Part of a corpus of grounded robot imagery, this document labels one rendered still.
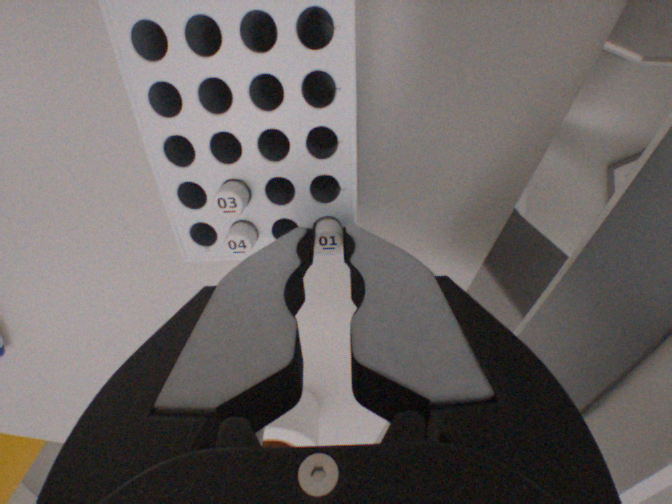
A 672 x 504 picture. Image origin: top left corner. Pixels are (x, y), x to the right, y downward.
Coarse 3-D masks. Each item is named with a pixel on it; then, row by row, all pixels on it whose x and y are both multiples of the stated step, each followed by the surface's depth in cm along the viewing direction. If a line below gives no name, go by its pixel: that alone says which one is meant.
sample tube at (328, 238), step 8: (328, 216) 14; (320, 224) 13; (328, 224) 13; (336, 224) 13; (320, 232) 13; (328, 232) 13; (336, 232) 13; (320, 240) 13; (328, 240) 13; (336, 240) 13; (320, 248) 13; (328, 248) 13; (336, 248) 13
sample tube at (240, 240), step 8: (240, 224) 14; (248, 224) 14; (232, 232) 13; (240, 232) 13; (248, 232) 13; (256, 232) 14; (224, 240) 13; (232, 240) 13; (240, 240) 13; (248, 240) 13; (232, 248) 13; (240, 248) 13; (248, 248) 13; (240, 256) 13
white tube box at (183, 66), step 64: (128, 0) 10; (192, 0) 10; (256, 0) 10; (320, 0) 10; (128, 64) 10; (192, 64) 11; (256, 64) 11; (320, 64) 11; (192, 128) 12; (256, 128) 12; (320, 128) 15; (192, 192) 14; (256, 192) 13; (320, 192) 14; (192, 256) 15; (320, 256) 15
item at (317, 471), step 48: (240, 432) 5; (144, 480) 4; (192, 480) 4; (240, 480) 4; (288, 480) 4; (336, 480) 4; (384, 480) 4; (432, 480) 4; (480, 480) 4; (528, 480) 4
